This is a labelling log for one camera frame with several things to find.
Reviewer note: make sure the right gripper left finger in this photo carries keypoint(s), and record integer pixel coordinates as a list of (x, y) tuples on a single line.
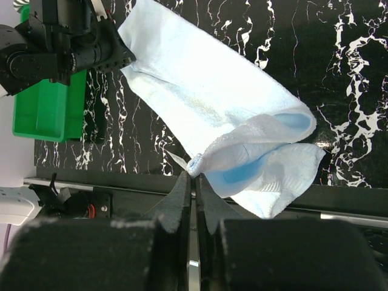
[(146, 253)]

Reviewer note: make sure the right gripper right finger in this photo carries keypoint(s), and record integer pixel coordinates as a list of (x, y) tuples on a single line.
[(237, 253)]

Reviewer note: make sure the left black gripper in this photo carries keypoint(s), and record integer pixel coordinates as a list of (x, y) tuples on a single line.
[(79, 35)]

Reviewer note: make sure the striped green white towel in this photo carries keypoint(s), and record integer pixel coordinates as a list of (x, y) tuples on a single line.
[(19, 4)]

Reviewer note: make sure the light blue towel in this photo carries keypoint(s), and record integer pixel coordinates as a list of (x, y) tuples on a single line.
[(241, 128)]

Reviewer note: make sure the green plastic tray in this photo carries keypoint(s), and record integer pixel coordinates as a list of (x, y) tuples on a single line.
[(48, 111)]

